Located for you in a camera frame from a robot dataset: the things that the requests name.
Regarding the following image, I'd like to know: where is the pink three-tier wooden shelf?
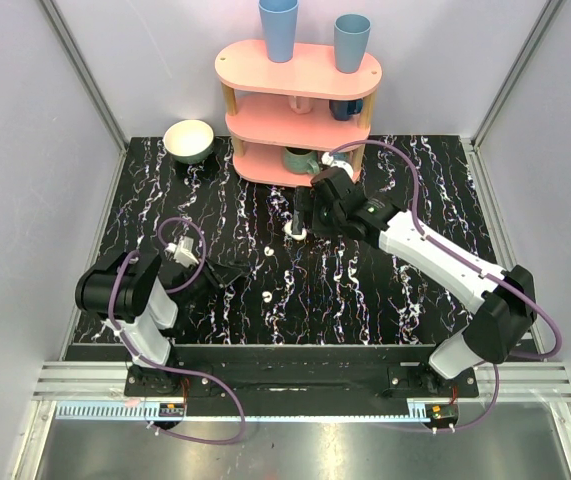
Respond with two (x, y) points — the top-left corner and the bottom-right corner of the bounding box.
(214, 39), (383, 187)

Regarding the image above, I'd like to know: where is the left aluminium corner post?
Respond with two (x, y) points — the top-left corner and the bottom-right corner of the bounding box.
(39, 0), (129, 151)

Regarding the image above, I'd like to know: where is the aluminium corner post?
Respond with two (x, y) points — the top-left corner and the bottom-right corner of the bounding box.
(470, 0), (566, 146)
(39, 0), (129, 151)

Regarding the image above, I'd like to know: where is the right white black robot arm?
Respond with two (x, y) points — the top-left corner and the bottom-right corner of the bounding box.
(289, 167), (537, 397)

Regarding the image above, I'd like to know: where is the green speckled ceramic mug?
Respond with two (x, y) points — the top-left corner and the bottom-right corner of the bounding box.
(282, 147), (321, 175)

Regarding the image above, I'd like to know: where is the aluminium frame rail front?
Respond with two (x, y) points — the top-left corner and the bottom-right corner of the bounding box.
(54, 400), (429, 423)

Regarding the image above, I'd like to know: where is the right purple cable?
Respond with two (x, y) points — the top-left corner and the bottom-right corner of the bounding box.
(328, 139), (563, 431)

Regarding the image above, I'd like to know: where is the grey blue tall cup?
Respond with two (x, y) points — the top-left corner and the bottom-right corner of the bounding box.
(334, 14), (371, 74)

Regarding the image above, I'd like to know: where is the light blue tall cup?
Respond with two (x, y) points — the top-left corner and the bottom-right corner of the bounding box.
(259, 0), (298, 63)

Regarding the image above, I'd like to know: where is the green white ceramic bowl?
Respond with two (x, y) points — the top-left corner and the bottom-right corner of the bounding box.
(163, 120), (215, 165)

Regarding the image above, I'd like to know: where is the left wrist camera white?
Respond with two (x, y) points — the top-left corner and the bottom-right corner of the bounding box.
(165, 236), (199, 268)

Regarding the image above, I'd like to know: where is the pink ceramic mug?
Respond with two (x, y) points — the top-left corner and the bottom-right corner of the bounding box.
(288, 96), (313, 115)

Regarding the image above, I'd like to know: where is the right aluminium corner post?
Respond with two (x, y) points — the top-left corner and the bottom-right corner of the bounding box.
(470, 0), (566, 146)

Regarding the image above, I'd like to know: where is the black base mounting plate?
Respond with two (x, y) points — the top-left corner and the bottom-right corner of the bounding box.
(124, 344), (481, 406)

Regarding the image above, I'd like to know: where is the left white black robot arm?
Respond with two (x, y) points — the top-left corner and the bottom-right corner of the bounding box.
(75, 252), (225, 396)

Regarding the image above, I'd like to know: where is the white oval charging case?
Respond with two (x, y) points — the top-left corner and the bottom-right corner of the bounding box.
(284, 221), (307, 241)

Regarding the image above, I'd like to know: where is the dark blue ceramic mug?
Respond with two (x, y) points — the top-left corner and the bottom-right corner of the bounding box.
(329, 99), (363, 121)

